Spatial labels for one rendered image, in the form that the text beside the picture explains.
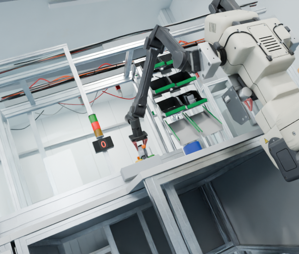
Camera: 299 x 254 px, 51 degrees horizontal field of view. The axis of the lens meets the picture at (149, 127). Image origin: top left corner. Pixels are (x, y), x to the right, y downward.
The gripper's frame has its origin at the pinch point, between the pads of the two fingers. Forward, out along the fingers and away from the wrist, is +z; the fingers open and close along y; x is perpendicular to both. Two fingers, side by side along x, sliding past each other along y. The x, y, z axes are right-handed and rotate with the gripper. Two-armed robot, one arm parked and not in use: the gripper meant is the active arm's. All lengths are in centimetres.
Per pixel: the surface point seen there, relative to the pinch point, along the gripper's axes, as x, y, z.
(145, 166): 29.0, 6.7, -4.6
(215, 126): 7.9, -46.5, -1.7
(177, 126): -8.1, -28.4, -2.3
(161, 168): 58, 7, -18
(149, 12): -592, -237, -32
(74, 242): -122, 65, 142
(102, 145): -14.4, 19.6, -3.0
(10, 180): -17, 76, 0
